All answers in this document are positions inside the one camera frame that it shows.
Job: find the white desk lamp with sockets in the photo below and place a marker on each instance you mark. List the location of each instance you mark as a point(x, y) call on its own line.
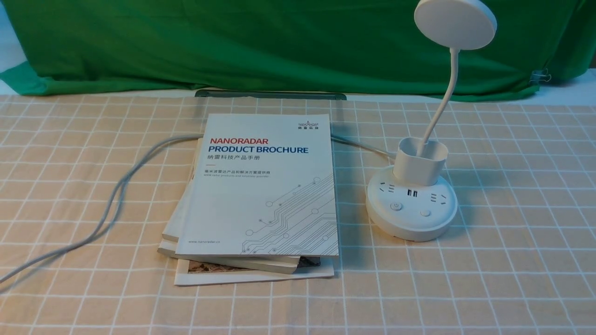
point(411, 200)

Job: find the white Nanoradar product brochure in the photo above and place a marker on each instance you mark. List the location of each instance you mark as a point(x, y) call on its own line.
point(263, 186)

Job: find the dark flat bar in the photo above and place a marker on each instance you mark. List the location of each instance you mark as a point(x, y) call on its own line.
point(207, 93)

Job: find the middle white book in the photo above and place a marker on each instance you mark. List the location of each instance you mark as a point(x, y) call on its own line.
point(173, 230)

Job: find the bottom white magazine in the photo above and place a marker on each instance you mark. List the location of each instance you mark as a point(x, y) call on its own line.
point(188, 274)

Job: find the beige checkered tablecloth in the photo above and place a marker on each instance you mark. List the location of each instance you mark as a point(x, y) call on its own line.
point(518, 260)

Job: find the metal binder clip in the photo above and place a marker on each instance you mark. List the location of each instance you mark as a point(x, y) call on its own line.
point(539, 77)

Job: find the green backdrop cloth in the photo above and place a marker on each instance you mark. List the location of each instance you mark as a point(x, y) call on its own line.
point(336, 46)

